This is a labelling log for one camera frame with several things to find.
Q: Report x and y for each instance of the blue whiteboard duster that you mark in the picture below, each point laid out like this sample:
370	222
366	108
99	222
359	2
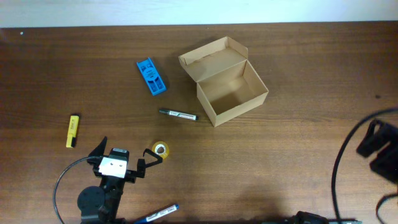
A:
151	76

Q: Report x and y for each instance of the cardboard box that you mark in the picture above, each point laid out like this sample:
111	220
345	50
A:
227	83

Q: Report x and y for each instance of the blue whiteboard marker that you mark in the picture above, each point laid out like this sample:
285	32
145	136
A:
158	215

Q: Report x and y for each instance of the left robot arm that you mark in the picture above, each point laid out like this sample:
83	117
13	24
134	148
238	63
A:
99	204

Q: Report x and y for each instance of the yellow highlighter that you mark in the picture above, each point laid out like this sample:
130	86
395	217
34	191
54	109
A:
72	131

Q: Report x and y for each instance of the black whiteboard marker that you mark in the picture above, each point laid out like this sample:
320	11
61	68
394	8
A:
179	114

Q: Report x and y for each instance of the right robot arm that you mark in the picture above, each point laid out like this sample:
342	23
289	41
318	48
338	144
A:
380	138

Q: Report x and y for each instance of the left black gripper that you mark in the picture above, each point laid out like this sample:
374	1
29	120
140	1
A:
131	175

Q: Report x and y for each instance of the yellow tape roll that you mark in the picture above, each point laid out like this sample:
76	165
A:
161	149

